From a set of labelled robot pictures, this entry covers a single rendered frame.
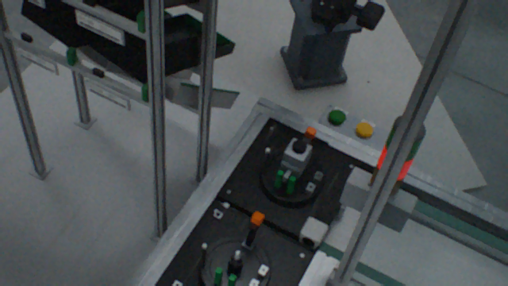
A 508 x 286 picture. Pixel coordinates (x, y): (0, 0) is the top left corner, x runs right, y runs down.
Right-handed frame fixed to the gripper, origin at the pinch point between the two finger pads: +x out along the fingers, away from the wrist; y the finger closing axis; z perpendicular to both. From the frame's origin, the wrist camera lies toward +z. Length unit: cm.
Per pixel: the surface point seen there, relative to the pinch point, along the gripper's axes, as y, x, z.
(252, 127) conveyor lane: -9.2, 29.9, 10.8
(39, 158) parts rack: -46, 34, 41
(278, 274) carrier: 13, 28, 42
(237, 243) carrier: 2.9, 26.6, 40.6
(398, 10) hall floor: -10, 125, -158
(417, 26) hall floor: 1, 125, -153
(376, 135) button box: 16.5, 29.5, -2.2
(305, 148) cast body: 6.5, 16.2, 19.9
